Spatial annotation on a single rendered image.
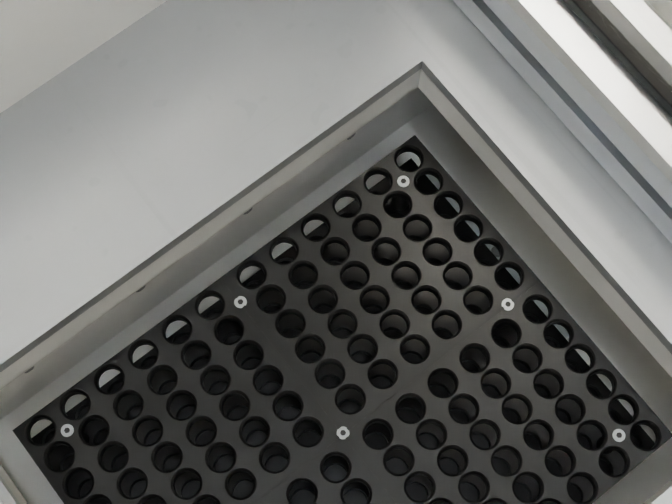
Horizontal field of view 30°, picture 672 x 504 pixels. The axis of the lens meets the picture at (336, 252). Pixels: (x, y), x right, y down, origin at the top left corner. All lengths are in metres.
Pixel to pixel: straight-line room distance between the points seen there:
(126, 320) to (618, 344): 0.24
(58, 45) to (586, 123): 0.22
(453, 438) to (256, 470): 0.09
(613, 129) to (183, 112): 0.18
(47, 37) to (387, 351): 0.19
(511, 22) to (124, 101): 0.17
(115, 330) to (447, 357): 0.17
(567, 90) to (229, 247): 0.20
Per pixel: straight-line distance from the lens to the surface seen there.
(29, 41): 0.52
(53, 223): 0.53
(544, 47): 0.51
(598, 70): 0.50
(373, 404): 0.54
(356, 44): 0.55
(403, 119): 0.64
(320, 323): 0.55
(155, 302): 0.62
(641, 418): 0.56
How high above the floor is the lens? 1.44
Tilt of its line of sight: 73 degrees down
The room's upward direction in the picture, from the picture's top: straight up
